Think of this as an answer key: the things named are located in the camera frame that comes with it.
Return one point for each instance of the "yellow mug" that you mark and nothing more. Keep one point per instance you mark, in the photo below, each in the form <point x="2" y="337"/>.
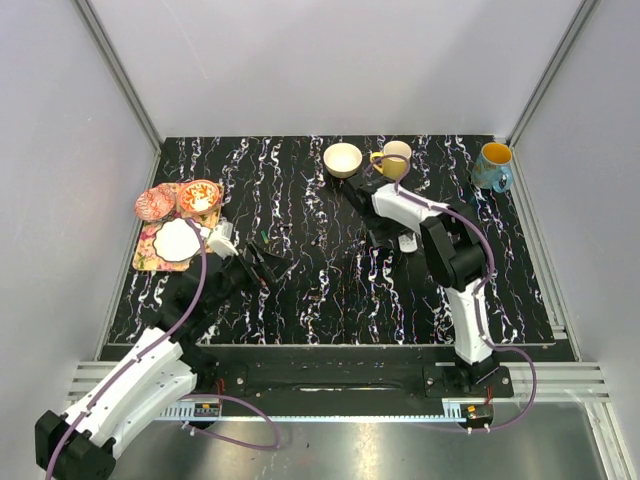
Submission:
<point x="393" y="160"/>

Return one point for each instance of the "blue butterfly mug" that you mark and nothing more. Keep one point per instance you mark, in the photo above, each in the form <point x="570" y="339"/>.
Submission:
<point x="492" y="168"/>

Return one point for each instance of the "white scalloped plate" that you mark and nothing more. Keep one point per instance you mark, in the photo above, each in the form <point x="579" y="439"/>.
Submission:
<point x="178" y="240"/>

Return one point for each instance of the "floral rectangular tray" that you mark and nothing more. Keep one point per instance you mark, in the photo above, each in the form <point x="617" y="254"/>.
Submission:
<point x="145" y="258"/>

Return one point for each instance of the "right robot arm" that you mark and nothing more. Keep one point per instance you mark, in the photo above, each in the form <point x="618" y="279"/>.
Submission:
<point x="456" y="257"/>

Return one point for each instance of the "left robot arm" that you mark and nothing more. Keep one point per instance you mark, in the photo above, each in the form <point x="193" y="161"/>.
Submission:
<point x="166" y="365"/>

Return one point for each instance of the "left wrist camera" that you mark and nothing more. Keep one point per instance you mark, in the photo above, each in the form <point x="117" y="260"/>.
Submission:
<point x="220" y="242"/>

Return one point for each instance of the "orange floral small bowl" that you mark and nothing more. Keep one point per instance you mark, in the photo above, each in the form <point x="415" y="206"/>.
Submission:
<point x="199" y="196"/>

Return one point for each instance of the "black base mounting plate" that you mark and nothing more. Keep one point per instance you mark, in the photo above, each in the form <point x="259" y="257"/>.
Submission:
<point x="346" y="381"/>

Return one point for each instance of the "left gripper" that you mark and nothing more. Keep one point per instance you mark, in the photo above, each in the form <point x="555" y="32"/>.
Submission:
<point x="270" y="267"/>

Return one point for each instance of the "aluminium rail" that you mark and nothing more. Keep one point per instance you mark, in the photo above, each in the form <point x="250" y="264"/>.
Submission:
<point x="580" y="382"/>

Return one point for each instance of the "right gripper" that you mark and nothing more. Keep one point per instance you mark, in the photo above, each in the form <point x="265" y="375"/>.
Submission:
<point x="380" y="238"/>

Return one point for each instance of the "cream ceramic bowl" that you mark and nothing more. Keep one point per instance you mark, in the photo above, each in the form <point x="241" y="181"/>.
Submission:
<point x="342" y="160"/>

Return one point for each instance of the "white remote control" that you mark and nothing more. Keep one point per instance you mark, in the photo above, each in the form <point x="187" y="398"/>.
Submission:
<point x="408" y="243"/>

